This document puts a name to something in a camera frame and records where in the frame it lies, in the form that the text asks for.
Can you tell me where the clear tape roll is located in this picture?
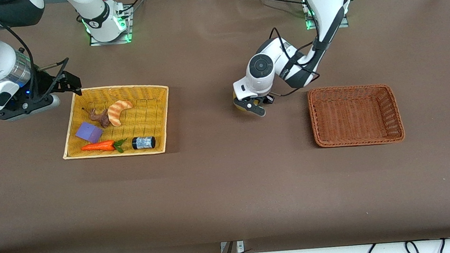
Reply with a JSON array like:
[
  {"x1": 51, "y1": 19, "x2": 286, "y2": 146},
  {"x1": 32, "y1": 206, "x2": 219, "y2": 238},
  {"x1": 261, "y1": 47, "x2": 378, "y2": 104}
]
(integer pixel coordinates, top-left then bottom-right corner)
[{"x1": 232, "y1": 91, "x2": 249, "y2": 114}]

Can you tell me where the brown toy figure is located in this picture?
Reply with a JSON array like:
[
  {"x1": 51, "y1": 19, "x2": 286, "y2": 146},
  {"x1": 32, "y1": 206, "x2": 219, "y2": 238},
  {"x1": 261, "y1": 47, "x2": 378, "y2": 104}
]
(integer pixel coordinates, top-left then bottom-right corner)
[{"x1": 83, "y1": 106, "x2": 112, "y2": 130}]

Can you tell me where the purple foam block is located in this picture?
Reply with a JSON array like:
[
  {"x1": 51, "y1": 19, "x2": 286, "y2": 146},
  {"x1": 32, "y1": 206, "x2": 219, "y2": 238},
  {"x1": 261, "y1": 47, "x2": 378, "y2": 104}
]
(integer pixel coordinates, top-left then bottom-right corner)
[{"x1": 74, "y1": 120, "x2": 104, "y2": 145}]

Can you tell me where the toy croissant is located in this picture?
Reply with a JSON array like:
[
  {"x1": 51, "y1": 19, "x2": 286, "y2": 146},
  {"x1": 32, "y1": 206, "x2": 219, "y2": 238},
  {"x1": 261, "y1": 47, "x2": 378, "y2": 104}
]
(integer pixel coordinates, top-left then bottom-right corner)
[{"x1": 106, "y1": 99, "x2": 136, "y2": 128}]

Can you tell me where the orange toy carrot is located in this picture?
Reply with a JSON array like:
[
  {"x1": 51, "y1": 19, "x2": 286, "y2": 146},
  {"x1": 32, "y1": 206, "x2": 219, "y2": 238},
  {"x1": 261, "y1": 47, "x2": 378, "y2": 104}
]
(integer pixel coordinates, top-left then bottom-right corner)
[{"x1": 80, "y1": 138, "x2": 128, "y2": 157}]

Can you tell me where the yellow wicker basket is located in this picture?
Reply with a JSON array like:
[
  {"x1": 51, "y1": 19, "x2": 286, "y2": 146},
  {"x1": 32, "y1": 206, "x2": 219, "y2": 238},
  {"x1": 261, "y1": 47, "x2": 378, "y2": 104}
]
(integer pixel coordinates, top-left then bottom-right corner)
[{"x1": 56, "y1": 80, "x2": 175, "y2": 163}]

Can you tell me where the small black labelled jar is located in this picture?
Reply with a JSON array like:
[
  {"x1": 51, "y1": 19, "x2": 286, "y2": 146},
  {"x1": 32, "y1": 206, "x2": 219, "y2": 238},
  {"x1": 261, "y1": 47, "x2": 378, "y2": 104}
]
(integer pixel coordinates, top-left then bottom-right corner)
[{"x1": 132, "y1": 135, "x2": 157, "y2": 151}]

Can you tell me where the brown wicker basket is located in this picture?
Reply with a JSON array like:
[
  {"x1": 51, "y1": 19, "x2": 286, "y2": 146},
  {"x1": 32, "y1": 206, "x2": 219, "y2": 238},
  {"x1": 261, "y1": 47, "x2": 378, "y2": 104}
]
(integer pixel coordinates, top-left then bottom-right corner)
[{"x1": 307, "y1": 80, "x2": 406, "y2": 151}]

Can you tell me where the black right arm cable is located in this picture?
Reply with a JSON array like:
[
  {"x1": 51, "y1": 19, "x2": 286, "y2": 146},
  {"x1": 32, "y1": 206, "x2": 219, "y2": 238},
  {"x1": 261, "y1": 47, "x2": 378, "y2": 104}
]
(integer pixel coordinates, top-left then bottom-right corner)
[{"x1": 0, "y1": 6, "x2": 74, "y2": 108}]

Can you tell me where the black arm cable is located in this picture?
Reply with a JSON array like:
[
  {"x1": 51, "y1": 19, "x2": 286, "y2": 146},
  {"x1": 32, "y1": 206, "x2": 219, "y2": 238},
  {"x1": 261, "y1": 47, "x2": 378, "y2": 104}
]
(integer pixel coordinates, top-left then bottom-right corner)
[
  {"x1": 0, "y1": 6, "x2": 74, "y2": 108},
  {"x1": 264, "y1": 22, "x2": 329, "y2": 98}
]

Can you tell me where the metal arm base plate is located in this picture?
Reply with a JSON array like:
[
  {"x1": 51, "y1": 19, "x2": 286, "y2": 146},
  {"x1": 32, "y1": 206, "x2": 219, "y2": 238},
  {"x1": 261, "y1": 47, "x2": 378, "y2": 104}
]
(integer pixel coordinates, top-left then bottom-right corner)
[
  {"x1": 86, "y1": 5, "x2": 135, "y2": 47},
  {"x1": 303, "y1": 0, "x2": 351, "y2": 31}
]

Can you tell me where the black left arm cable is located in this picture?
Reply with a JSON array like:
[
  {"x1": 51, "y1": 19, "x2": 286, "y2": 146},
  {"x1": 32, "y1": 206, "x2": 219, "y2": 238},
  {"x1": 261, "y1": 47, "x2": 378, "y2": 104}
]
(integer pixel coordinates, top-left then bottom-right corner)
[{"x1": 264, "y1": 22, "x2": 329, "y2": 98}]

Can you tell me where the small metal table bracket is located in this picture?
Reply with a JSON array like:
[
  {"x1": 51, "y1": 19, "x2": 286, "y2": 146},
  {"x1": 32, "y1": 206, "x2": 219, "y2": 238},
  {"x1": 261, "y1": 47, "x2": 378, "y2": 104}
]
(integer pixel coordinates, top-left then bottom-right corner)
[{"x1": 220, "y1": 240, "x2": 246, "y2": 253}]

